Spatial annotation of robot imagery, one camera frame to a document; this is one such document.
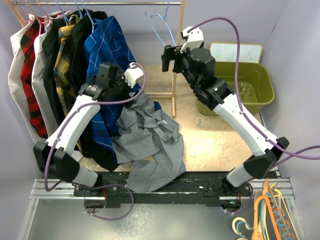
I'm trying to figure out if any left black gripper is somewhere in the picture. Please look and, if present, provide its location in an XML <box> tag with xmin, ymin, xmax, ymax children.
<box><xmin>109</xmin><ymin>69</ymin><xmax>142</xmax><ymax>109</ymax></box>

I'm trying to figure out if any light blue hanger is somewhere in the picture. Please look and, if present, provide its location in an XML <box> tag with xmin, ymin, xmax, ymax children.
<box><xmin>144</xmin><ymin>0</ymin><xmax>176</xmax><ymax>46</ymax></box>

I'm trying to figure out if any grey shirt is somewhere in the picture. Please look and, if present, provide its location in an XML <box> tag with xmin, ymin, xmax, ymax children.
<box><xmin>111</xmin><ymin>93</ymin><xmax>186</xmax><ymax>193</ymax></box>

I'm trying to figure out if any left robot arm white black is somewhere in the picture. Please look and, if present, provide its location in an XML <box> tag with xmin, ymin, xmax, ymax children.
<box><xmin>33</xmin><ymin>62</ymin><xmax>145</xmax><ymax>196</ymax></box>

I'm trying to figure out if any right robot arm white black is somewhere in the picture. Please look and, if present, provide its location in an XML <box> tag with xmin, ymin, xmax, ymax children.
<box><xmin>161</xmin><ymin>45</ymin><xmax>289</xmax><ymax>196</ymax></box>

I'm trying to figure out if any blue plaid shirt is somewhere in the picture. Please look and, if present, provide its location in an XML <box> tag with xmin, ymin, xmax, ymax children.
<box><xmin>83</xmin><ymin>16</ymin><xmax>162</xmax><ymax>164</ymax></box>

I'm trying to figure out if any yellow plaid shirt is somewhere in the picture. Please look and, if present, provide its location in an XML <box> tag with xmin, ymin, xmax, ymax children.
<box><xmin>53</xmin><ymin>14</ymin><xmax>80</xmax><ymax>117</ymax></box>

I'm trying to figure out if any black dark shirt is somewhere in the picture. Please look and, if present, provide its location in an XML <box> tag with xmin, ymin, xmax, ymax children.
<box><xmin>41</xmin><ymin>19</ymin><xmax>65</xmax><ymax>124</ymax></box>

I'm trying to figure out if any beige shirt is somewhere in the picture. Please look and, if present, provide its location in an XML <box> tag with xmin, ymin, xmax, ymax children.
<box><xmin>8</xmin><ymin>14</ymin><xmax>43</xmax><ymax>143</ymax></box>

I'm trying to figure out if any pink hanger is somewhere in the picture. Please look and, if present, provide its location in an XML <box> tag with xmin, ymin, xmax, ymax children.
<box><xmin>8</xmin><ymin>0</ymin><xmax>55</xmax><ymax>31</ymax></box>

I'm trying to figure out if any red plaid shirt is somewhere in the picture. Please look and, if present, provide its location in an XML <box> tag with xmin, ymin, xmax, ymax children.
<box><xmin>20</xmin><ymin>20</ymin><xmax>48</xmax><ymax>138</ymax></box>

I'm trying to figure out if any yellow hanger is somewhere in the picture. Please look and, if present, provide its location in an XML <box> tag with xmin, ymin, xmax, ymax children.
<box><xmin>266</xmin><ymin>182</ymin><xmax>300</xmax><ymax>240</ymax></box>

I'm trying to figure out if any small whiteboard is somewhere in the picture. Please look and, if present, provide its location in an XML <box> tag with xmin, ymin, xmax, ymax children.
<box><xmin>209</xmin><ymin>42</ymin><xmax>263</xmax><ymax>64</ymax></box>

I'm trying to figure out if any olive green plastic bin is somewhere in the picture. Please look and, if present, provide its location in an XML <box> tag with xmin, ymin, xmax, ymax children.
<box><xmin>195</xmin><ymin>61</ymin><xmax>276</xmax><ymax>117</ymax></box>

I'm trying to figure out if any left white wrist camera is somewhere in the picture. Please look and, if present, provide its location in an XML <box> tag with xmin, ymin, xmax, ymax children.
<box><xmin>123</xmin><ymin>62</ymin><xmax>144</xmax><ymax>89</ymax></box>

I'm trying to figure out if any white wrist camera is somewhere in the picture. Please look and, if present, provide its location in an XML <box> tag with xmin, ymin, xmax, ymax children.
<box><xmin>123</xmin><ymin>62</ymin><xmax>144</xmax><ymax>89</ymax></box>
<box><xmin>180</xmin><ymin>26</ymin><xmax>204</xmax><ymax>54</ymax></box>

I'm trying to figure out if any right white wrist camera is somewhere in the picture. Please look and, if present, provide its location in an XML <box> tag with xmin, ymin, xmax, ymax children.
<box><xmin>180</xmin><ymin>26</ymin><xmax>204</xmax><ymax>54</ymax></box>

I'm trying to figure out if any wooden clothes rack frame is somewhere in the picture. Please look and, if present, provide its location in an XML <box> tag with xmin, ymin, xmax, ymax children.
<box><xmin>4</xmin><ymin>0</ymin><xmax>186</xmax><ymax>119</ymax></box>

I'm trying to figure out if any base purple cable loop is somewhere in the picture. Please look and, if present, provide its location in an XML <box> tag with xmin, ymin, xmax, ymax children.
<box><xmin>83</xmin><ymin>181</ymin><xmax>135</xmax><ymax>221</ymax></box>

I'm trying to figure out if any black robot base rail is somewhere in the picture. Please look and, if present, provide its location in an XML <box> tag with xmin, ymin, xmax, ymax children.
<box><xmin>32</xmin><ymin>171</ymin><xmax>253</xmax><ymax>209</ymax></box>

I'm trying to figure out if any metal clothes rail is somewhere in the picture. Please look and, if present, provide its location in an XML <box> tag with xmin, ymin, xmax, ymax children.
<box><xmin>27</xmin><ymin>1</ymin><xmax>182</xmax><ymax>6</ymax></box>

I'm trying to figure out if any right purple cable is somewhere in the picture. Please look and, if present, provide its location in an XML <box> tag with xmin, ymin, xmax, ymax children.
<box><xmin>187</xmin><ymin>16</ymin><xmax>320</xmax><ymax>168</ymax></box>

